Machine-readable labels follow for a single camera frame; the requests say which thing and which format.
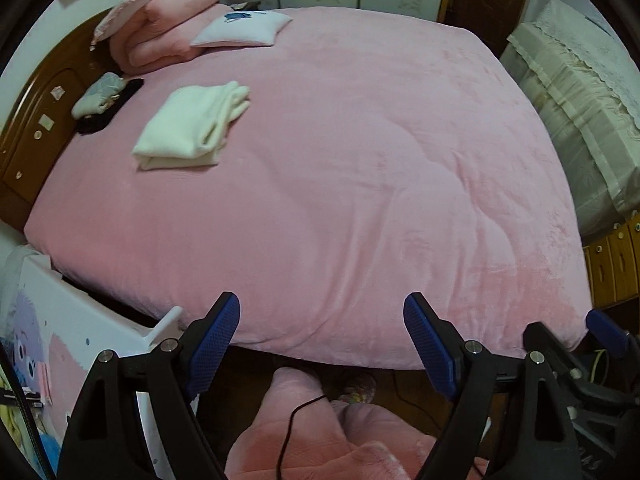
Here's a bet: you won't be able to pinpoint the white fluffy garment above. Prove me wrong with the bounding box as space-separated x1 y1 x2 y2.
132 81 250 170

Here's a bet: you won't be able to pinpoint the wooden drawer chest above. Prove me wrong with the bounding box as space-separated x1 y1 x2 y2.
582 209 640 309

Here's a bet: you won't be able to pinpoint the pink pyjama legs of person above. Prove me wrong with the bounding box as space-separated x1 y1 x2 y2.
224 367 436 479

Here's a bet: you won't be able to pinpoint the white bedside cabinet with cartoon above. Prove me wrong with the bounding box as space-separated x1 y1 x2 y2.
1 224 182 466

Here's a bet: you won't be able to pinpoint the pink plush bed blanket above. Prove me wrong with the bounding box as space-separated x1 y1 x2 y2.
25 8 591 368

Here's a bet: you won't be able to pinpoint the black item on bed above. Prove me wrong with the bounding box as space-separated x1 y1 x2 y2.
76 78 144 136

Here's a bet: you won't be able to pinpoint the grey crumpled small cloth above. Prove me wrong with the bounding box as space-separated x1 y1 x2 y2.
72 72 127 119

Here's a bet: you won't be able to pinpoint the brown wooden headboard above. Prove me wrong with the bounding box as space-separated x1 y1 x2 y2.
0 12 118 232

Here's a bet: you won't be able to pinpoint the folded pink quilt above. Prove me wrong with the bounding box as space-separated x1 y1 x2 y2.
91 0 230 75

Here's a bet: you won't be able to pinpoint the black cable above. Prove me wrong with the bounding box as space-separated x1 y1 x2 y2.
275 392 329 480

